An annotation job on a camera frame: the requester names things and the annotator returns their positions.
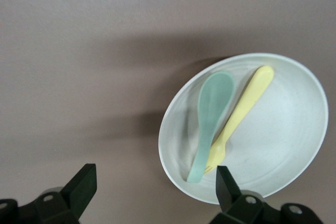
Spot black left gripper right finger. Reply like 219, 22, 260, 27
209, 165, 323, 224

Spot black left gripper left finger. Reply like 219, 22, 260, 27
0, 163, 98, 224

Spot round white plate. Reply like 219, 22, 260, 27
157, 52, 329, 205

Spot yellow plastic fork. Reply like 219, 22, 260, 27
203, 65, 275, 175

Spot teal plastic spoon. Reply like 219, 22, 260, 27
186, 71, 235, 184

